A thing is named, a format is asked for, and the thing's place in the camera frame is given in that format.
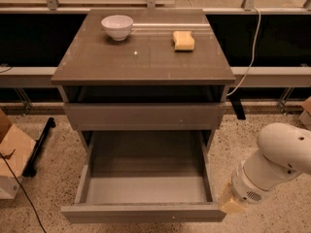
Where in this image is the grey drawer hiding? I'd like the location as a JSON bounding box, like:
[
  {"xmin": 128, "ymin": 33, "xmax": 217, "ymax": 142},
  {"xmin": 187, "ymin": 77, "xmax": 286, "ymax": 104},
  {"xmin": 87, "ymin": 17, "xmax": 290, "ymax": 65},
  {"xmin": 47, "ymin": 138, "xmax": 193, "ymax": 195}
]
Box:
[
  {"xmin": 61, "ymin": 131, "xmax": 225, "ymax": 223},
  {"xmin": 64, "ymin": 103, "xmax": 225, "ymax": 131}
]

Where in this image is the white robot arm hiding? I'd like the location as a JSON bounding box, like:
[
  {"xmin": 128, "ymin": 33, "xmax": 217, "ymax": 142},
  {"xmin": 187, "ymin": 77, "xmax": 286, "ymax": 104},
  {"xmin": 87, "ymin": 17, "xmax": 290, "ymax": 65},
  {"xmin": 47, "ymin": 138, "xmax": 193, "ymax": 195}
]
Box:
[{"xmin": 219, "ymin": 123, "xmax": 311, "ymax": 214}]

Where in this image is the grey drawer cabinet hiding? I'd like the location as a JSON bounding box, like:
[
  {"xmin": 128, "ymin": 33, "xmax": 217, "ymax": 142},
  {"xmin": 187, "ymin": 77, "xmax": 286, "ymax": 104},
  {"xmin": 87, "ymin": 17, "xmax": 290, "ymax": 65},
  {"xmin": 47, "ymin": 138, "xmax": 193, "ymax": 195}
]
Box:
[{"xmin": 52, "ymin": 9, "xmax": 234, "ymax": 146}]

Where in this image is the closed grey top drawer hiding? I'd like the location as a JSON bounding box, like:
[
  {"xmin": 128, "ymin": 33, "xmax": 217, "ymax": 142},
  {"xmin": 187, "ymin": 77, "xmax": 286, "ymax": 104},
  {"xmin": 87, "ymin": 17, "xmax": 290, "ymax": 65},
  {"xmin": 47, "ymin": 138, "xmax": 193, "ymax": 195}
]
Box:
[{"xmin": 64, "ymin": 103, "xmax": 225, "ymax": 131}]

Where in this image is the black stand foot right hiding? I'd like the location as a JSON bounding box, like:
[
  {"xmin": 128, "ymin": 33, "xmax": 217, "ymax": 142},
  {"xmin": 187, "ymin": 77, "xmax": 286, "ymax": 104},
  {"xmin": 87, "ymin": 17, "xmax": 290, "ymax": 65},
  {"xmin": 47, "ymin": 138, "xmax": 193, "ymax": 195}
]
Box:
[{"xmin": 229, "ymin": 97, "xmax": 246, "ymax": 120}]

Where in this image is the black stand foot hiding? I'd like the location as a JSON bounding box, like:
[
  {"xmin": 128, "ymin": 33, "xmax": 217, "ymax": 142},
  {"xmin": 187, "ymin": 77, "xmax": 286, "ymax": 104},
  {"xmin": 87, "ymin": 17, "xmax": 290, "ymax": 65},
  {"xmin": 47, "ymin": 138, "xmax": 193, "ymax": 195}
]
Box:
[
  {"xmin": 229, "ymin": 97, "xmax": 246, "ymax": 120},
  {"xmin": 22, "ymin": 117, "xmax": 55, "ymax": 177}
]

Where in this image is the cardboard box right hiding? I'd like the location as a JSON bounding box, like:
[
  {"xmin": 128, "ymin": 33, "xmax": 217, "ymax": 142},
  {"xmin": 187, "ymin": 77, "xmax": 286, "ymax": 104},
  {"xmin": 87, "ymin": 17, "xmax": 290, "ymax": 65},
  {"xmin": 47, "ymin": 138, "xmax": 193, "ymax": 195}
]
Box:
[{"xmin": 298, "ymin": 96, "xmax": 311, "ymax": 130}]

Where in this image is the cardboard box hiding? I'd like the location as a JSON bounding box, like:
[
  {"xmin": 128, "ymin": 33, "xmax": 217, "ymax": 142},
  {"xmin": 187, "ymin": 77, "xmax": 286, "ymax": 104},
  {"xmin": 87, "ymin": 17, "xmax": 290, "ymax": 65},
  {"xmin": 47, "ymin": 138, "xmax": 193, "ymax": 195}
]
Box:
[
  {"xmin": 298, "ymin": 96, "xmax": 311, "ymax": 130},
  {"xmin": 0, "ymin": 110, "xmax": 36, "ymax": 177}
]

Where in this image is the yellow sponge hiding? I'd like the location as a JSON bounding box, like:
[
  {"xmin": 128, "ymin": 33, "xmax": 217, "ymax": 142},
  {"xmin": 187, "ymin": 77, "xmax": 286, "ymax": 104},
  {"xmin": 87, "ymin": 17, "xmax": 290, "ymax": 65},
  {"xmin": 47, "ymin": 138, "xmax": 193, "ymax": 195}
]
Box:
[{"xmin": 172, "ymin": 31, "xmax": 195, "ymax": 51}]

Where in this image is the black stand foot left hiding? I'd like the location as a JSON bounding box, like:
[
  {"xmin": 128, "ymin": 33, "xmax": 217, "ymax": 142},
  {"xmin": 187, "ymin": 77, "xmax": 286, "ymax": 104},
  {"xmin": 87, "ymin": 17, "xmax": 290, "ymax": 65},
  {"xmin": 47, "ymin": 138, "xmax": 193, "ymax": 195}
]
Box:
[{"xmin": 22, "ymin": 117, "xmax": 55, "ymax": 177}]

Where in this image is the white ceramic bowl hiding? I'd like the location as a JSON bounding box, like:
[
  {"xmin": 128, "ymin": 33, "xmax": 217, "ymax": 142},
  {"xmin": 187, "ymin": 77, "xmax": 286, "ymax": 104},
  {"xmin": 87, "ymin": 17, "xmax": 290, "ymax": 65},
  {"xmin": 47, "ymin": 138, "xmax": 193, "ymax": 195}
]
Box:
[{"xmin": 101, "ymin": 15, "xmax": 133, "ymax": 41}]

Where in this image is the cardboard box left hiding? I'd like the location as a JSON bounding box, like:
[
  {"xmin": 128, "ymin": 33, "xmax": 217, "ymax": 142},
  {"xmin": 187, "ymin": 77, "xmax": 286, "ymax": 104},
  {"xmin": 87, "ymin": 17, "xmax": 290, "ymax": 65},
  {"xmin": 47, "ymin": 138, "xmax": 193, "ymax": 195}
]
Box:
[{"xmin": 0, "ymin": 110, "xmax": 36, "ymax": 177}]

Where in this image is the white cable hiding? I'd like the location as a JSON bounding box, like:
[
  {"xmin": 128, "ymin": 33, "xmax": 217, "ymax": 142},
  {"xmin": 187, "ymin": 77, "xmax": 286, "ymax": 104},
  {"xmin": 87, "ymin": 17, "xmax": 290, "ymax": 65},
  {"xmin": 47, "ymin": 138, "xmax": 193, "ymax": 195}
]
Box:
[{"xmin": 226, "ymin": 7, "xmax": 262, "ymax": 97}]

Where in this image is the black cable on floor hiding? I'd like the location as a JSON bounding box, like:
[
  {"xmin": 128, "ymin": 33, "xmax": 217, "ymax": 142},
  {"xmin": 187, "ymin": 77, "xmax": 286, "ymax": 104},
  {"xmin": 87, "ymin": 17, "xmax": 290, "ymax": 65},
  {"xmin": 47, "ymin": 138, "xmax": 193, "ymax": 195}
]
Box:
[{"xmin": 0, "ymin": 152, "xmax": 48, "ymax": 233}]

